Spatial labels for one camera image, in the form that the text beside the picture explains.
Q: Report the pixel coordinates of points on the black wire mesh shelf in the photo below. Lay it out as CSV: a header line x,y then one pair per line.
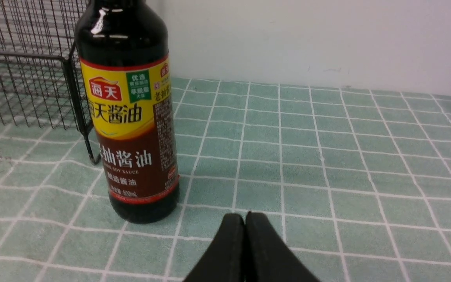
x,y
41,83

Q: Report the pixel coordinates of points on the green checkered tablecloth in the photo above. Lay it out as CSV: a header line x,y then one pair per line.
x,y
357,182

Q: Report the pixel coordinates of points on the dark soy sauce bottle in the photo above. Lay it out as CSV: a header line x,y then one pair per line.
x,y
124,57

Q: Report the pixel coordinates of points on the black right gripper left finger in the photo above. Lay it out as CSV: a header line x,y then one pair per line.
x,y
222,260

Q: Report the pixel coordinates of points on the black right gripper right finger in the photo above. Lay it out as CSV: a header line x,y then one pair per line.
x,y
267,257

